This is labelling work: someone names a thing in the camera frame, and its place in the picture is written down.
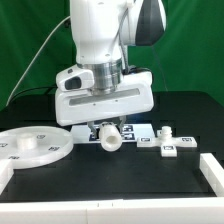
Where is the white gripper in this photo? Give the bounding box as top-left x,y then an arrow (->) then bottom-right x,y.
55,71 -> 154,140

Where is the white round table top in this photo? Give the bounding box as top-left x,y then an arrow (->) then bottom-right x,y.
0,126 -> 73,169

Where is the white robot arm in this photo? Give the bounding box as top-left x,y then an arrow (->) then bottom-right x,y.
55,0 -> 166,128

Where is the white marker sheet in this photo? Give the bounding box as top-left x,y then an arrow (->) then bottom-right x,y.
71,124 -> 155,144

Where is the white cross-shaped table base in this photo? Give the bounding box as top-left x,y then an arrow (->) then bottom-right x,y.
137,126 -> 197,157

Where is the white U-shaped obstacle fence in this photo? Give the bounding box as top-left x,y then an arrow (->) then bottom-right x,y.
0,153 -> 224,224

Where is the black cable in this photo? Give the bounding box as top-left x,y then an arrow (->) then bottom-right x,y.
9,85 -> 58,101

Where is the white cable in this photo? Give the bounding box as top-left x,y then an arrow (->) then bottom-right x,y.
5,15 -> 72,107

